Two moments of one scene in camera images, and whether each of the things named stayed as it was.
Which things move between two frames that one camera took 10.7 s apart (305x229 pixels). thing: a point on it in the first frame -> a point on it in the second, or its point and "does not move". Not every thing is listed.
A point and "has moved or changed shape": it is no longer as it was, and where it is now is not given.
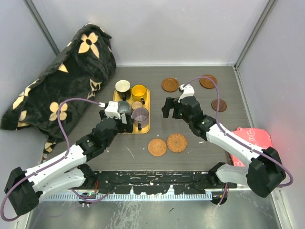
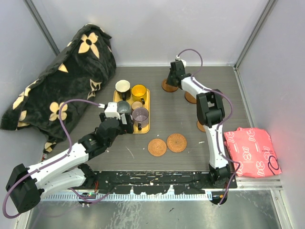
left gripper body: [122, 127] does not move
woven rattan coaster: [157, 147] does not move
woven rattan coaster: [177, 142] does not move
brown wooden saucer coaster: [170, 85] does not move
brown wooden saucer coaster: [206, 83] has moved or changed shape
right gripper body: [182, 116] -> [170, 80]
